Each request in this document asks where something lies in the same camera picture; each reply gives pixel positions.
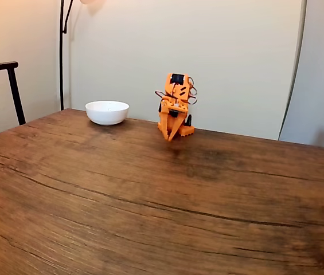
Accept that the black floor lamp pole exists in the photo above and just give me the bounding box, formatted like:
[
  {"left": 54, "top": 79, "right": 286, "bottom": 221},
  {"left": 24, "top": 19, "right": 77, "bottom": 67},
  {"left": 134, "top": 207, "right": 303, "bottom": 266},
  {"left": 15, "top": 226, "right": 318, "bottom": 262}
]
[{"left": 58, "top": 0, "right": 75, "bottom": 111}]

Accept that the black chair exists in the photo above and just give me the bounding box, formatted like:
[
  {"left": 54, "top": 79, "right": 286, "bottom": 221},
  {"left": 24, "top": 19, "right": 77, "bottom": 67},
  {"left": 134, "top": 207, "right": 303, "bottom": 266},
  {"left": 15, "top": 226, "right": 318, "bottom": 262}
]
[{"left": 0, "top": 61, "right": 27, "bottom": 136}]

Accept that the white bowl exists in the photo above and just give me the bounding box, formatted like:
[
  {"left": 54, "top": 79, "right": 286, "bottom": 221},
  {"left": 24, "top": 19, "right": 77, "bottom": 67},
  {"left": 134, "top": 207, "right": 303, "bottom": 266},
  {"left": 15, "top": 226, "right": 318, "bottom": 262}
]
[{"left": 85, "top": 100, "right": 130, "bottom": 126}]

